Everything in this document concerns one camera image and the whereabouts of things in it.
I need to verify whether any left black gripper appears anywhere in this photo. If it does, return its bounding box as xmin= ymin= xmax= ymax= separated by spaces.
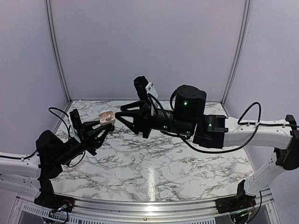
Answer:
xmin=55 ymin=119 xmax=112 ymax=166

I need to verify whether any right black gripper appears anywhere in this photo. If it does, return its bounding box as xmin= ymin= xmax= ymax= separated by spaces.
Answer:
xmin=115 ymin=99 xmax=195 ymax=139

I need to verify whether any white round charging case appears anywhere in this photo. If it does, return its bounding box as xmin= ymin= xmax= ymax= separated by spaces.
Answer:
xmin=99 ymin=111 xmax=116 ymax=126

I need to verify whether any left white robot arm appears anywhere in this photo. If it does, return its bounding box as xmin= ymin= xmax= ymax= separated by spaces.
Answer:
xmin=0 ymin=121 xmax=114 ymax=211

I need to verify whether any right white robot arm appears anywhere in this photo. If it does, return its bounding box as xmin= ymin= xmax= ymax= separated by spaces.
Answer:
xmin=115 ymin=83 xmax=299 ymax=209

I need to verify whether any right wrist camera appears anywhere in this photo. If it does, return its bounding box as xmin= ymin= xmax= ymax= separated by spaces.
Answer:
xmin=134 ymin=76 xmax=158 ymax=100

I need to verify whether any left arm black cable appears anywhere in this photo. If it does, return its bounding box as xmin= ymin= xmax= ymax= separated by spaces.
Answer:
xmin=21 ymin=106 xmax=86 ymax=168

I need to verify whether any aluminium front rail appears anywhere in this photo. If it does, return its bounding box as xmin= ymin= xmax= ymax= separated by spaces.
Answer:
xmin=14 ymin=192 xmax=276 ymax=224

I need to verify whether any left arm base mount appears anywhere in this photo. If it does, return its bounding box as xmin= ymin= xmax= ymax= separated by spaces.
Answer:
xmin=34 ymin=180 xmax=74 ymax=212

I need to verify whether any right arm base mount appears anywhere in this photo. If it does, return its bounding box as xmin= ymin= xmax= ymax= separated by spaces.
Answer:
xmin=215 ymin=180 xmax=256 ymax=214

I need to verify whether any left aluminium corner post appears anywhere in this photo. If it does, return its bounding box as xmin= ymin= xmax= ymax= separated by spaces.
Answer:
xmin=44 ymin=0 xmax=72 ymax=104

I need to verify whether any aluminium corner post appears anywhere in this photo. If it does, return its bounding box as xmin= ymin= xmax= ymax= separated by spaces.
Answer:
xmin=221 ymin=0 xmax=252 ymax=107
xmin=44 ymin=0 xmax=72 ymax=104

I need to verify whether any right aluminium corner post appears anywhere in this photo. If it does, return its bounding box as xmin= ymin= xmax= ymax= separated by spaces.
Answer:
xmin=221 ymin=0 xmax=252 ymax=107

